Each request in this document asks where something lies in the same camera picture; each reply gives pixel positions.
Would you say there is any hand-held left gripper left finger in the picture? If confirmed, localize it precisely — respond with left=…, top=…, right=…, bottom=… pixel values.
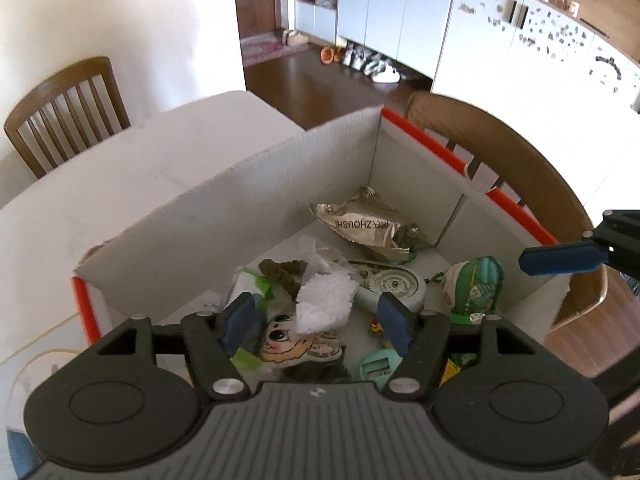
left=82, top=291, right=256, bottom=402

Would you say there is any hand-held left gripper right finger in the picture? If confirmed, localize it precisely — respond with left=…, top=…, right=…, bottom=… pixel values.
left=377, top=291, right=553, bottom=402

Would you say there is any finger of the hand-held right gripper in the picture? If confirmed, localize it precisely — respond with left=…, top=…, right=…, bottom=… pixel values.
left=518, top=209, right=640, bottom=281

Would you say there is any orange pompom keychain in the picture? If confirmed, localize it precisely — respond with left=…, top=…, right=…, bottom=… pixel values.
left=367, top=319, right=396, bottom=351

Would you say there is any pale green correction tape dispenser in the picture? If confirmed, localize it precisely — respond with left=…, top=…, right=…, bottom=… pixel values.
left=345, top=260, right=427, bottom=317

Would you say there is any white plastic bag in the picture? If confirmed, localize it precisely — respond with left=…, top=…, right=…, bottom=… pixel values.
left=220, top=265, right=281, bottom=372

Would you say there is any cartoon girl face charm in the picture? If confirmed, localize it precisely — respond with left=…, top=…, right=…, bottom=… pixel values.
left=259, top=311, right=347, bottom=366

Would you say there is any small bag of white granules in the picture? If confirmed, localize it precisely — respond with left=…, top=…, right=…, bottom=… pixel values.
left=295, top=235, right=358, bottom=336

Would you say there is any green plush pouch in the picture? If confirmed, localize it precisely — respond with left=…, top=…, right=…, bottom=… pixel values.
left=425, top=256, right=505, bottom=326

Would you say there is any silver foil snack packet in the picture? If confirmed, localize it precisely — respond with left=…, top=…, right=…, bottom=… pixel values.
left=309, top=185, right=433, bottom=265

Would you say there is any red cardboard box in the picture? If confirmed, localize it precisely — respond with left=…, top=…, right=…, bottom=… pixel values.
left=71, top=106, right=572, bottom=356

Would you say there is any wooden slat-back chair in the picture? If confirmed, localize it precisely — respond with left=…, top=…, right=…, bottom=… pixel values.
left=404, top=91, right=610, bottom=336
left=4, top=56, right=132, bottom=179

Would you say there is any row of shoes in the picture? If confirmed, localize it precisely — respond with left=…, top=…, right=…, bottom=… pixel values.
left=342, top=42, right=402, bottom=84

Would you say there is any pink patterned rug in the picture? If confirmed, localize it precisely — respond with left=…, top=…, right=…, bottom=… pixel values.
left=240, top=31, right=312, bottom=67

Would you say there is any white wall cupboard unit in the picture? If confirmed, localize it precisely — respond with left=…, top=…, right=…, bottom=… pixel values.
left=294, top=0, right=640, bottom=211

